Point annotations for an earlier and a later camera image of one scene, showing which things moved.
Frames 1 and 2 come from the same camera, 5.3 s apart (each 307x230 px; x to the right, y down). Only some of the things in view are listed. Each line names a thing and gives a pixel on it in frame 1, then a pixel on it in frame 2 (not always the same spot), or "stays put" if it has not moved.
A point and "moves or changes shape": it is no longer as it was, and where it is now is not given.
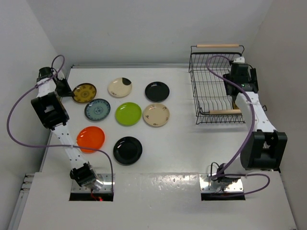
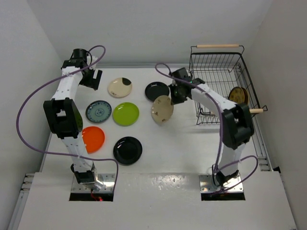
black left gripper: x=67 y=92 -> x=91 y=82
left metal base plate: x=106 y=178 stays put
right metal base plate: x=236 y=186 stays put
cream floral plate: x=156 y=114 moves or changes shape
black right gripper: x=226 y=84 -> x=175 y=100
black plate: x=127 y=150 stays put
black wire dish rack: x=208 y=64 stays put
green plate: x=128 y=114 stays put
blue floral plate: x=97 y=109 stays put
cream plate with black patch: x=120 y=86 stays put
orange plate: x=91 y=137 stays put
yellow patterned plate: x=84 y=93 moves or changes shape
